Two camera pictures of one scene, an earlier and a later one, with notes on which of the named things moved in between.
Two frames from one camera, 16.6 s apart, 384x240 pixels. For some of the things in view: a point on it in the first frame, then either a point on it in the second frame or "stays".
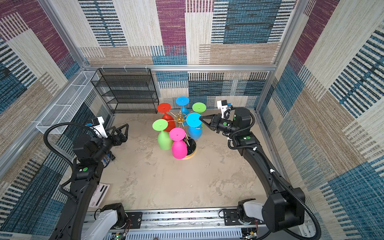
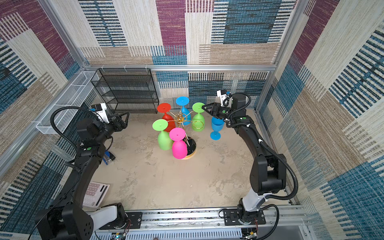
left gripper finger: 111,130 → 116,116
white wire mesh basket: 57,119 stays
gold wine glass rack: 181,118 stays
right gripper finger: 210,123 → 209,108
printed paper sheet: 99,195 stays
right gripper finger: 207,116 → 209,106
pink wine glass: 179,148 stays
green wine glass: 165,140 stays
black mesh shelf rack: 127,90 stays
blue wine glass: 194,125 → 217,125
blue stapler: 108,157 stays
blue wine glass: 182,100 stays
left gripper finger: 126,132 → 124,113
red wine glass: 166,108 stays
